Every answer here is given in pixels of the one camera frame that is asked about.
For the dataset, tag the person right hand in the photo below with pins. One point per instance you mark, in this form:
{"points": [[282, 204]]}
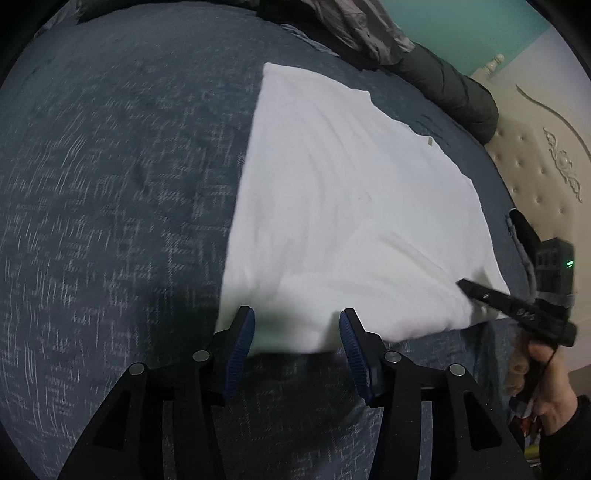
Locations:
{"points": [[556, 402]]}

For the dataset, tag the grey lilac garment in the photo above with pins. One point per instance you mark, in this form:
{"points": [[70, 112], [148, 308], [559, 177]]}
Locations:
{"points": [[364, 26]]}

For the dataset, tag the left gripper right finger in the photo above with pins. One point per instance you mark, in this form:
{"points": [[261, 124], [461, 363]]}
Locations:
{"points": [[469, 438]]}

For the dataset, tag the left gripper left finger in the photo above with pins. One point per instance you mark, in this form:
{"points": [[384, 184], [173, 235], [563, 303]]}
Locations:
{"points": [[158, 423]]}

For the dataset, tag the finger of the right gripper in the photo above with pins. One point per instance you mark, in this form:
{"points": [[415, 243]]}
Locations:
{"points": [[512, 307]]}

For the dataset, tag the white long sleeve shirt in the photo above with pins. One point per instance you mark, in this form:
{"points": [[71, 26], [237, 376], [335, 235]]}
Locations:
{"points": [[341, 206]]}

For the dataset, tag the person right dark sleeve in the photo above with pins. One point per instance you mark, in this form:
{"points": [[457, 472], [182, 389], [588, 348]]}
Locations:
{"points": [[565, 454]]}

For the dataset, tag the blue bed sheet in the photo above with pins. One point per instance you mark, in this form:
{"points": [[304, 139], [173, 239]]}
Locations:
{"points": [[122, 144]]}

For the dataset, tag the cream tufted headboard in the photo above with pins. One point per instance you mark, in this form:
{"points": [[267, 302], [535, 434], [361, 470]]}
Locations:
{"points": [[543, 155]]}

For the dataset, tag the dark grey rolled duvet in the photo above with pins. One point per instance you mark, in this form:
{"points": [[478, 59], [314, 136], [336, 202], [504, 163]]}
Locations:
{"points": [[465, 100]]}

